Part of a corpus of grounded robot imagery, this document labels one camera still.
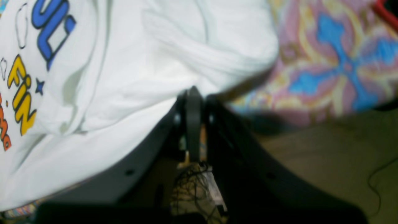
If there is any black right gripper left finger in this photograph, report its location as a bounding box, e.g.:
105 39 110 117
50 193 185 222
36 91 188 224

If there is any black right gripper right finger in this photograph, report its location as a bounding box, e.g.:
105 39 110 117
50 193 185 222
187 87 368 224

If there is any white printed T-shirt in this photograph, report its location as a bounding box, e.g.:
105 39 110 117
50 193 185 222
1 0 278 212

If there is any patterned tablecloth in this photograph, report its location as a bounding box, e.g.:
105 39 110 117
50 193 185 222
1 0 397 220

